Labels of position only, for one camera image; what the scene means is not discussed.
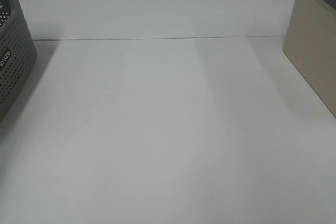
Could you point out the beige storage box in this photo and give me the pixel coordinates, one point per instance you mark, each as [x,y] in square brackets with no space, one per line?
[310,46]

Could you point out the grey perforated plastic basket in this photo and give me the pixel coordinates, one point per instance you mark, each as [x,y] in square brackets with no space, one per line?
[18,53]

